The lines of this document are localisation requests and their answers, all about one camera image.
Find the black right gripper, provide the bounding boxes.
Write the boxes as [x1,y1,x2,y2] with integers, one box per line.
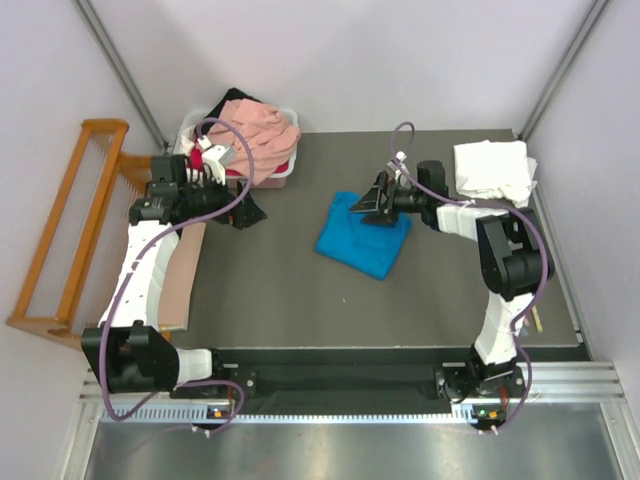
[349,172,426,229]

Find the blue t shirt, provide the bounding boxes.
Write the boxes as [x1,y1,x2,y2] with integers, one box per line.
[314,191,412,280]

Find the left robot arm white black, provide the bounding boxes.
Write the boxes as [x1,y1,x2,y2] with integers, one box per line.
[81,146,266,397]

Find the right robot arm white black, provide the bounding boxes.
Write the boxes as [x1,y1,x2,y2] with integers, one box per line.
[350,160,553,403]

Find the folded white t shirts stack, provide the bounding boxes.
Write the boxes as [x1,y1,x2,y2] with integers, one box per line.
[453,140,538,207]

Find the red t shirt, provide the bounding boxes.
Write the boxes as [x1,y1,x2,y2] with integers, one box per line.
[189,148,212,177]

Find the pink t shirt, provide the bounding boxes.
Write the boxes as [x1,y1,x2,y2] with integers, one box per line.
[207,99,301,185]

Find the white plastic laundry bin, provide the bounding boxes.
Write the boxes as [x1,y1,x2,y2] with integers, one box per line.
[173,107,299,189]

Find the pink cardboard sheet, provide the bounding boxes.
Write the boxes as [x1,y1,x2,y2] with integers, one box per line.
[158,223,206,332]

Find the black t shirt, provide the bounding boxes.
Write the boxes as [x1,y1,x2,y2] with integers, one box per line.
[207,87,258,118]

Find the markers on table edge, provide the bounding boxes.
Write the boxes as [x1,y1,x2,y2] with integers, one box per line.
[520,306,544,335]

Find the wooden drying rack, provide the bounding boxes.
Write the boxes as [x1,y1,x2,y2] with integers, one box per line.
[7,118,150,349]

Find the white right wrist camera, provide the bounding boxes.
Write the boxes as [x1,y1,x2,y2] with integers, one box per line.
[387,151,411,189]

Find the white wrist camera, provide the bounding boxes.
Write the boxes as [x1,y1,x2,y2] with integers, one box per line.
[387,151,411,189]
[197,136,235,185]

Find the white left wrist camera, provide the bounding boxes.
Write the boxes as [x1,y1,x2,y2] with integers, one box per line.
[197,136,235,185]

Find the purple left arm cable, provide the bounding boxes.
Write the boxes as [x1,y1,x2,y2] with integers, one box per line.
[99,118,256,431]

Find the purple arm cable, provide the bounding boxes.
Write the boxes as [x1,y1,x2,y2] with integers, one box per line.
[99,118,256,431]
[391,121,551,434]

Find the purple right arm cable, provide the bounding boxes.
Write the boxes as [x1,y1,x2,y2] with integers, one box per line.
[391,121,551,434]

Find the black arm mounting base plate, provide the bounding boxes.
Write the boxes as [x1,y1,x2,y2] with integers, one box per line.
[209,347,524,398]

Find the white slotted cable duct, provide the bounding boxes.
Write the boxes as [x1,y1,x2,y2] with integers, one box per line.
[127,403,478,425]

